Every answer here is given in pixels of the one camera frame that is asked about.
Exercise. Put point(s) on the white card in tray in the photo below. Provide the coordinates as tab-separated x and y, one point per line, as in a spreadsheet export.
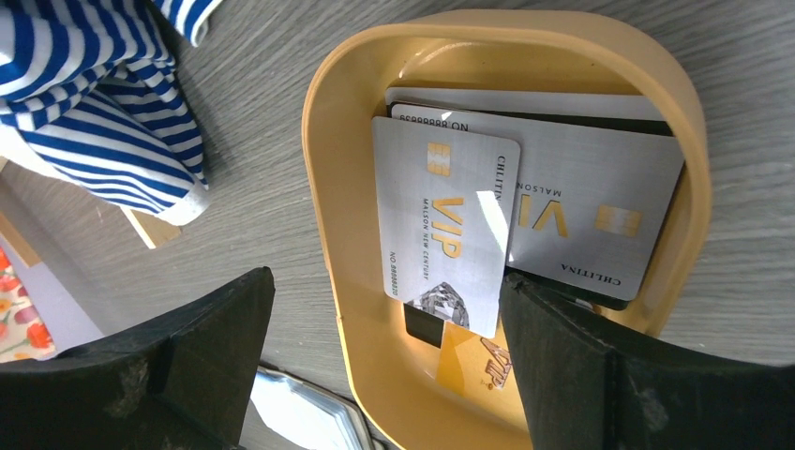
590	105

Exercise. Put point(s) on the gold card in tray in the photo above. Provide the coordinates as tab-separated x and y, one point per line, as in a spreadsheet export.
476	367

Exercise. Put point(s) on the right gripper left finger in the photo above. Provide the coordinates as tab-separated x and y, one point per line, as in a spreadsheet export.
181	380

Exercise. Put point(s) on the blue white striped cloth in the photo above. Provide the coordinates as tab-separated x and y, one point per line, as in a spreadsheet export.
89	96

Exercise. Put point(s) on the yellow oval tray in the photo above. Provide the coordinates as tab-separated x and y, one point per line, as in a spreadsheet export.
505	49

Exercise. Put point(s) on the silver VIP card front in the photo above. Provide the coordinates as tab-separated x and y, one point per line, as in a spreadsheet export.
445	200

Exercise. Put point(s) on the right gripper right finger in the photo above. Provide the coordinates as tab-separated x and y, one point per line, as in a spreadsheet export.
587	382

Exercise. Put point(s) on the silver vip card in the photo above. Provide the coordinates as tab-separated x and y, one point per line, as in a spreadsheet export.
592	195
445	200

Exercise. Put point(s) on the orange floral cloth bag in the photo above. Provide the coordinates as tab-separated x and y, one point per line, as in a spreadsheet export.
24	334

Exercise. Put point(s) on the silver VIP card back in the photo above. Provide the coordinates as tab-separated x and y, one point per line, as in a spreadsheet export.
592	195

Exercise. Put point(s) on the aluminium rail frame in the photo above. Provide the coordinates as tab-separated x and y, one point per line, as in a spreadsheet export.
308	415

